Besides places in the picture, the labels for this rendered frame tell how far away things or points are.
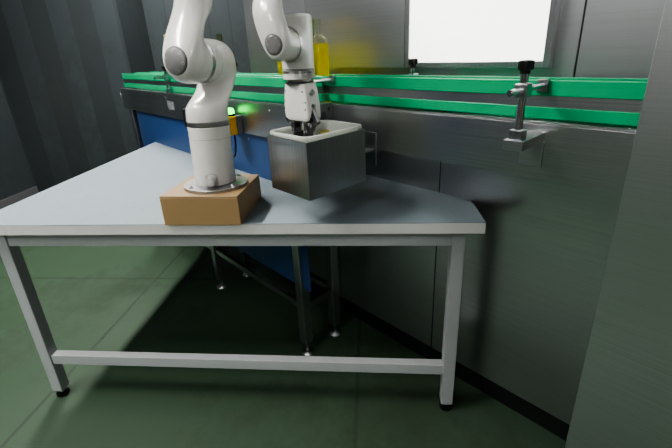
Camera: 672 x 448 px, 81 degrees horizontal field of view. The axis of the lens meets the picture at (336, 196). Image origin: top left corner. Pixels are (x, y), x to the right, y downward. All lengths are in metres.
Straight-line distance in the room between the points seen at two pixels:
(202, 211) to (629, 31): 1.13
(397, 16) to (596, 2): 0.53
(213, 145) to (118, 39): 2.91
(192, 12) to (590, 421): 1.27
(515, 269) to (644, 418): 0.53
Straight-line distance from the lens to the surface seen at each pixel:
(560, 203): 1.21
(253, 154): 1.60
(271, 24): 0.99
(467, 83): 1.03
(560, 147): 0.95
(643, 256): 0.79
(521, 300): 1.37
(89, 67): 4.19
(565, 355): 1.42
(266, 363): 1.52
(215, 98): 1.20
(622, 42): 1.12
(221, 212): 1.17
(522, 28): 1.15
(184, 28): 1.15
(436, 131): 1.06
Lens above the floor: 1.21
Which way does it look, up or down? 20 degrees down
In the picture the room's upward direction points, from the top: 3 degrees counter-clockwise
